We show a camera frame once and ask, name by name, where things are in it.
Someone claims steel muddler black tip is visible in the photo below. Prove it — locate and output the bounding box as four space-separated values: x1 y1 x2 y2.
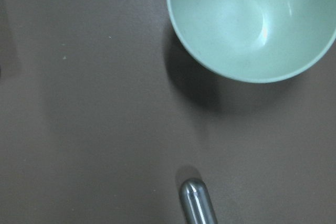
179 178 218 224

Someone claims mint green bowl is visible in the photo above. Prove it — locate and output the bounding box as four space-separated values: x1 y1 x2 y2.
166 0 335 83

